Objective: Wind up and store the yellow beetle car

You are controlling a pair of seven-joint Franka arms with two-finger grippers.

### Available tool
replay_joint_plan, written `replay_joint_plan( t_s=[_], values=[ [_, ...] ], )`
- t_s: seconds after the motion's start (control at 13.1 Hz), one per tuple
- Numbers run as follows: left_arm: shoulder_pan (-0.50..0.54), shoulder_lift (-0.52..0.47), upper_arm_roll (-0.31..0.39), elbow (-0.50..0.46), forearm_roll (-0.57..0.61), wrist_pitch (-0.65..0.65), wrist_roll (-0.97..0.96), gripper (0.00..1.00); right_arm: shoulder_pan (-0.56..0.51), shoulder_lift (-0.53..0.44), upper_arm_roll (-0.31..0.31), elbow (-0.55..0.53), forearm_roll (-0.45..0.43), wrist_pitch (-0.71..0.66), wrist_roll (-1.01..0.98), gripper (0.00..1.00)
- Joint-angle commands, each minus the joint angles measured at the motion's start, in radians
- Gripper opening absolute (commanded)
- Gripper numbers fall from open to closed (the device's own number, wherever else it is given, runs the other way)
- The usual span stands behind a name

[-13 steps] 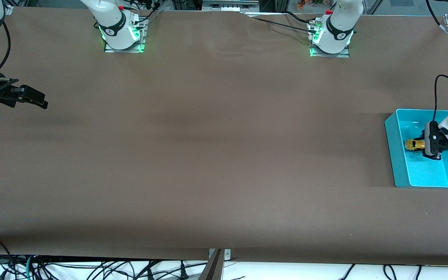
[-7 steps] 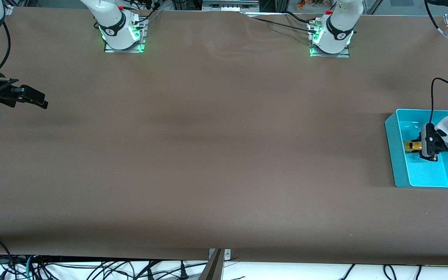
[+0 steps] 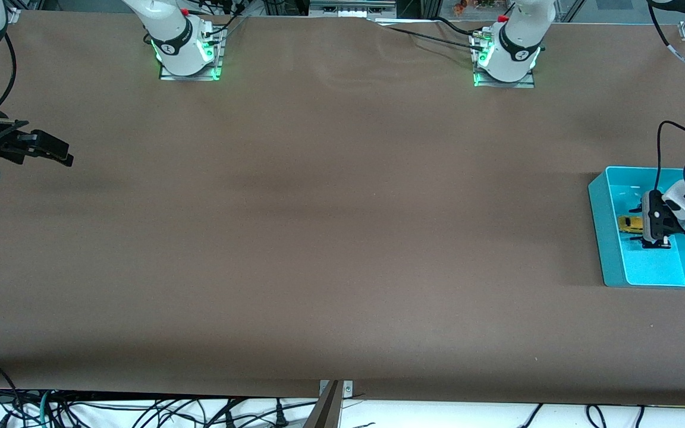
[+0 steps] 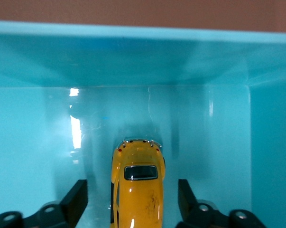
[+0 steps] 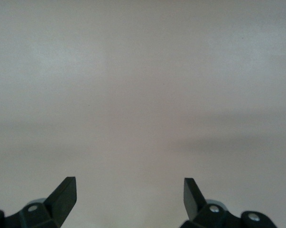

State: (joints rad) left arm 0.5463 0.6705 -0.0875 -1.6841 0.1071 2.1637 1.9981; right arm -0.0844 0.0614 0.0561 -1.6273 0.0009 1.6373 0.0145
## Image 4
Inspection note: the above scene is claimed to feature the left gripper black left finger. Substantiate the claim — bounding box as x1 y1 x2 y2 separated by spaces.
0 179 89 228

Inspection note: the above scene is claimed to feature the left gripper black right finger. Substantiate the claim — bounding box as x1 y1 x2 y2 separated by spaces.
175 179 268 228

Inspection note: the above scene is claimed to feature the yellow toy beetle car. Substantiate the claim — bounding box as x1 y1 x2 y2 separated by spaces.
110 137 166 228

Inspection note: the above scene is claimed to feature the teal plastic bin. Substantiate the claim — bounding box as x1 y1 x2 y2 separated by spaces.
0 20 286 228

